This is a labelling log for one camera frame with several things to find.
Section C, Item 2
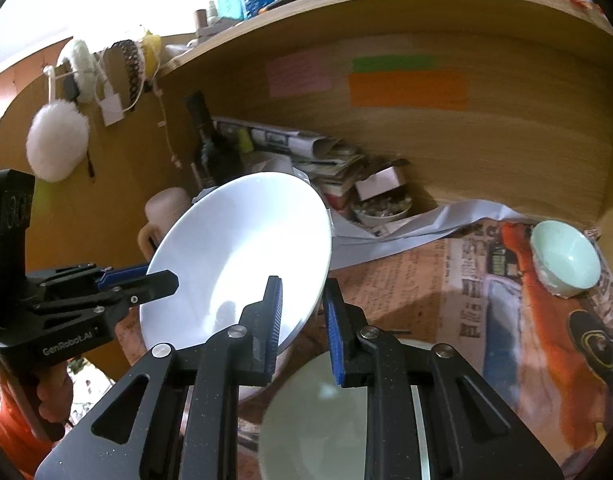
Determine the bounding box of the mint green bowl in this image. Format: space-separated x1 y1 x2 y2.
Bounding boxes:
529 220 603 299

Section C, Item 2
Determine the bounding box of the small white box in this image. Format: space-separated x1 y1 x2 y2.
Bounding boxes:
355 165 408 201

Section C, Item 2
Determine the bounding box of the white fluffy headband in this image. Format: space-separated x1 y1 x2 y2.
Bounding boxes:
56 39 100 104

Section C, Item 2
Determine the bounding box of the green sticky note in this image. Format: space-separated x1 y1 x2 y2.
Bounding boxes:
351 55 440 74

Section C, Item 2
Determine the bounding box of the cream jug with handle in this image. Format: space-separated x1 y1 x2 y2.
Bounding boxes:
138 187 198 262

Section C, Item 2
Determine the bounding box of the printed newspaper table cover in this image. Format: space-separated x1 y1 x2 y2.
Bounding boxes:
236 217 613 480

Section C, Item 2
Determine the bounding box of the stack of newspapers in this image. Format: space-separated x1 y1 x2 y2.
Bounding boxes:
214 117 368 211

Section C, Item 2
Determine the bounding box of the mint green plate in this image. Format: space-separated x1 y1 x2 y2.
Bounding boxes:
259 340 433 480

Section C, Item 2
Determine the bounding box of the floral cloth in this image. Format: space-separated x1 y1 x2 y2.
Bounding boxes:
69 360 118 422

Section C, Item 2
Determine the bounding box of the small bowl of beads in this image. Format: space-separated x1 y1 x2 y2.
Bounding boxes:
351 194 415 229

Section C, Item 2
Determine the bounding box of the wooden shelf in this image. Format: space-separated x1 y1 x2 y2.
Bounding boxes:
156 0 613 233

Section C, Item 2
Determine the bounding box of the orange sticky note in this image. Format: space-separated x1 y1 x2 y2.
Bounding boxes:
347 71 470 110

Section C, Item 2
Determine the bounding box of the white wall charger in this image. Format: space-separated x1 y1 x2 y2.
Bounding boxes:
97 85 125 127

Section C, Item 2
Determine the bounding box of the thin white cable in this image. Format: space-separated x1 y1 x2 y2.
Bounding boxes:
155 74 183 169

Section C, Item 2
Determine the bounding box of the white plate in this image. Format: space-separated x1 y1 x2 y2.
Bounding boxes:
139 172 333 363

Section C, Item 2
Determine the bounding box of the white fluffy pompom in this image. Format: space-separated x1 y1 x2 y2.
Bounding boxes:
25 100 90 182

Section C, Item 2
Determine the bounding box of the long white paper sheet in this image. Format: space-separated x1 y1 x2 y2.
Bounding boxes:
330 199 533 272

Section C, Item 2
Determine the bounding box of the person's left hand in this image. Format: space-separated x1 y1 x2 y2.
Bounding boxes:
35 357 76 428

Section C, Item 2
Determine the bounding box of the dark wine bottle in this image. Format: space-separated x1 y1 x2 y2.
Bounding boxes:
184 91 243 196

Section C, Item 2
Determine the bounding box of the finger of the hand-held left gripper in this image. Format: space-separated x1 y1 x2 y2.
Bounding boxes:
34 270 180 332
29 262 153 295

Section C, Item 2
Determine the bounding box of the pink sticky note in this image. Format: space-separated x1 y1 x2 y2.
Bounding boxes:
266 52 333 99

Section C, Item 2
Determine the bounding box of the dotted dark headband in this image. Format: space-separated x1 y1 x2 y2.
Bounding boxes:
106 39 148 112

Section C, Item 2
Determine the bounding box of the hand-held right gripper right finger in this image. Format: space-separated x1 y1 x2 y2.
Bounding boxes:
322 277 564 480

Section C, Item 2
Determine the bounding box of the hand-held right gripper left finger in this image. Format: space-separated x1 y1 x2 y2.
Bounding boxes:
34 275 284 480

